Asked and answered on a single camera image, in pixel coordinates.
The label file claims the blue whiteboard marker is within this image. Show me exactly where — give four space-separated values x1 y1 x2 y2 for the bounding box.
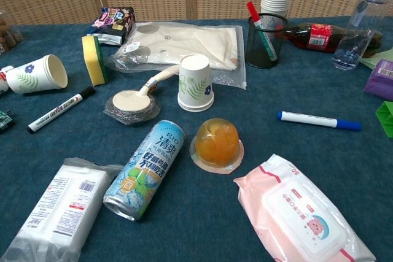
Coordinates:
276 110 363 132

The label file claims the black mesh pen holder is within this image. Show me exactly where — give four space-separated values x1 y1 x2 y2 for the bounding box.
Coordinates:
245 12 290 69

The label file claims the red marker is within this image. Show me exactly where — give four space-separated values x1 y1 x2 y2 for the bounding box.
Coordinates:
246 1 279 62

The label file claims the black whiteboard marker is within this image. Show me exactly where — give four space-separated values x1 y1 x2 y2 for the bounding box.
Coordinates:
26 85 96 135

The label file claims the floral paper cup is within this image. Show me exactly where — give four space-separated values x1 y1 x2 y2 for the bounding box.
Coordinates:
177 53 215 113
6 54 69 95

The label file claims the orange fruit jelly cup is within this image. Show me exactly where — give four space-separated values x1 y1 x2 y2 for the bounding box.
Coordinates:
189 117 246 175

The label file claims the light blue drink can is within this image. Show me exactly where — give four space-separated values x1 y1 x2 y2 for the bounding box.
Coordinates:
103 119 186 222

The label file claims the white cloth in plastic bag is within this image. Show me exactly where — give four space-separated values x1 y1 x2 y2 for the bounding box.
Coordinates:
105 21 248 91

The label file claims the yellow and green sponge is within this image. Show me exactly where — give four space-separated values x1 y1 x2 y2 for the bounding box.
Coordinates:
81 34 109 87

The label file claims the dark purple snack bag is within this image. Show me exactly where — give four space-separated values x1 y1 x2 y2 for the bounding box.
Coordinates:
85 6 136 46

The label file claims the pink wet wipes pack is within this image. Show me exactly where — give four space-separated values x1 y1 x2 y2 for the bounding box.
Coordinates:
233 153 377 262

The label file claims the stack of white paper cups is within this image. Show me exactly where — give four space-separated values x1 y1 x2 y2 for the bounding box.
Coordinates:
260 0 294 19

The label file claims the cola bottle with red label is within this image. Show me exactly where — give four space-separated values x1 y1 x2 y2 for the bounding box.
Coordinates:
283 22 384 58

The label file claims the white wipes pack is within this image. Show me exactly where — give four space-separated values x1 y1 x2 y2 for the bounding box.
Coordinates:
0 157 124 262

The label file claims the clear plastic water bottle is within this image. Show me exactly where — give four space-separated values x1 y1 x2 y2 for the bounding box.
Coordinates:
332 0 393 71

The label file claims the purple box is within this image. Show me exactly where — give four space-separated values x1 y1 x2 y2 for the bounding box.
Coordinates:
363 58 393 102

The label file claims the green plastic part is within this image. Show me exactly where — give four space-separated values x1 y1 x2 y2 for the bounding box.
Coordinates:
375 101 393 139

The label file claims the light green paper sheet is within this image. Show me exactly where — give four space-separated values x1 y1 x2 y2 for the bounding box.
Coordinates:
359 47 393 70

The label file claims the green circuit board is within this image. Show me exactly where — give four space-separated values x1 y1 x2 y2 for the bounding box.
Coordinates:
0 109 16 134

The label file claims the clear box with brown contents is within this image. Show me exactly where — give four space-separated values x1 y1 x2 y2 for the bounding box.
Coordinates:
0 10 24 56

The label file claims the steel wool scrubber with handle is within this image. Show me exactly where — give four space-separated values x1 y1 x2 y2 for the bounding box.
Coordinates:
103 64 181 126

